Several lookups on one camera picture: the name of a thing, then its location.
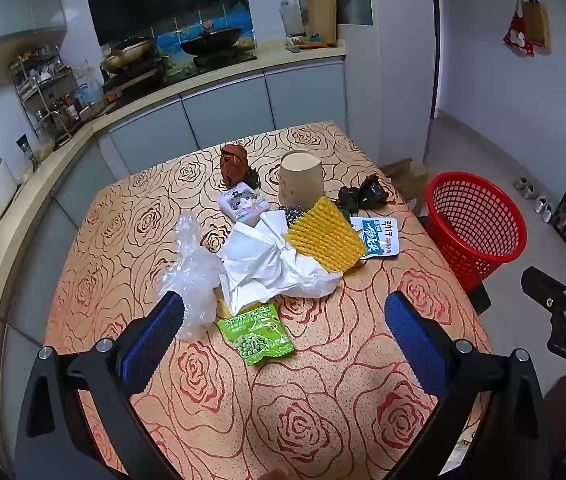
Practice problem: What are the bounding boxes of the black plastic bag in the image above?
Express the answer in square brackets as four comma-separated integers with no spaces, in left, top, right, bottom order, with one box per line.
[338,174,389,211]

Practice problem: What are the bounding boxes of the brown paper cup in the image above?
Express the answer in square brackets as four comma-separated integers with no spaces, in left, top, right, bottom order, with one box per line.
[277,150,325,211]

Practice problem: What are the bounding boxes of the brown crumpled pouch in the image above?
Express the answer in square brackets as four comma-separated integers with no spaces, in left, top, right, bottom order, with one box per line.
[220,143,260,190]

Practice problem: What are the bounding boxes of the wooden cutting board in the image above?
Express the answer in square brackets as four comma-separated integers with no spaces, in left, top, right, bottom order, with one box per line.
[309,0,338,45]

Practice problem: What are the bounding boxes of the cardboard box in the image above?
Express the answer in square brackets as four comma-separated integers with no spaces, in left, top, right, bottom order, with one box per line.
[378,157,431,202]

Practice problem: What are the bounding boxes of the white plastic bag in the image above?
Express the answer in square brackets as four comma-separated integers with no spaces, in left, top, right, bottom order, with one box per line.
[218,209,340,313]

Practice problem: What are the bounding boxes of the blue white snack packet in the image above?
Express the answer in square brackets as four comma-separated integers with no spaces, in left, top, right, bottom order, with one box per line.
[350,216,403,261]

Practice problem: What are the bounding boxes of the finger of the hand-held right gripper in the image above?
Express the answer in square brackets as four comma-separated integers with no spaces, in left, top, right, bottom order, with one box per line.
[521,266,566,313]

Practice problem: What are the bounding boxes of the white plastic bottle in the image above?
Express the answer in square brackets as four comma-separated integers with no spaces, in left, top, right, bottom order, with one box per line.
[279,0,305,41]

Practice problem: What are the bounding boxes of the golden frying pan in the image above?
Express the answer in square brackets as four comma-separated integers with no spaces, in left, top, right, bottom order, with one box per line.
[100,37,156,72]

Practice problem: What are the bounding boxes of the black wok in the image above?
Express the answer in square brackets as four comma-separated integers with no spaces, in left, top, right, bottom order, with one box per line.
[180,26,244,57]

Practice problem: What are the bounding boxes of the metal dish rack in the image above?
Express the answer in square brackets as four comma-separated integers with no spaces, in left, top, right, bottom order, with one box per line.
[9,47,106,138]

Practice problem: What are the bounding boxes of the green pea snack packet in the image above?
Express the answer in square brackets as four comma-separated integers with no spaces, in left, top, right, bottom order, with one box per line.
[216,302,295,367]

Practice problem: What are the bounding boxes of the gas stove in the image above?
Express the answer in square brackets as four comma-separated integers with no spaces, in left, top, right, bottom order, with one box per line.
[106,50,259,92]

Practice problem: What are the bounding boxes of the kitchen counter cabinets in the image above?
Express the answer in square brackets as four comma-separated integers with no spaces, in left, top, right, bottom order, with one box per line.
[0,42,349,341]

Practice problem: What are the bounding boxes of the cat print tissue pack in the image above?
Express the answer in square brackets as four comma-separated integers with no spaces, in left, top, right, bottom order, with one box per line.
[217,185,270,222]

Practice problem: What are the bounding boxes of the hanging brown paper bag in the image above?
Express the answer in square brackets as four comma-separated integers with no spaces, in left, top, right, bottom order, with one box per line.
[520,0,551,53]

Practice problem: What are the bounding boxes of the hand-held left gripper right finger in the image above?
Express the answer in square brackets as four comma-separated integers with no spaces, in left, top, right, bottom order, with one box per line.
[384,290,551,480]

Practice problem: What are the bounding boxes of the dark wooden door frame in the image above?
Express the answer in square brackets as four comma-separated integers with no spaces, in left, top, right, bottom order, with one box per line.
[427,0,441,121]

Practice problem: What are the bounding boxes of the red hanging decoration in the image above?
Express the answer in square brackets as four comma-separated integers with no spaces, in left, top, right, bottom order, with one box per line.
[503,12,536,58]

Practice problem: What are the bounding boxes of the yellow foam fruit net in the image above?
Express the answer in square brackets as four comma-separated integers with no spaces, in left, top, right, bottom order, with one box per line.
[285,196,368,273]

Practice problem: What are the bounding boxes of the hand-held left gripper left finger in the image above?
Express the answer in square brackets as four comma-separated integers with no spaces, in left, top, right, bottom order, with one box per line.
[13,290,186,480]

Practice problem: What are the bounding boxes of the steel wool scourer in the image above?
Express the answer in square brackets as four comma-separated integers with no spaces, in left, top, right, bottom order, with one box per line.
[277,205,314,228]

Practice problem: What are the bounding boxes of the clear plastic bag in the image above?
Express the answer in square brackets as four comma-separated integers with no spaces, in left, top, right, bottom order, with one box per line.
[155,212,226,341]

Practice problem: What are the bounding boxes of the red plastic basket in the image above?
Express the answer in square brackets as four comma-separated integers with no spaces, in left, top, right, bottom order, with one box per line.
[425,171,528,295]

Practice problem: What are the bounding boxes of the black stool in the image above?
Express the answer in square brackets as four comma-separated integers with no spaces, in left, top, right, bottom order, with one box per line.
[467,280,492,317]

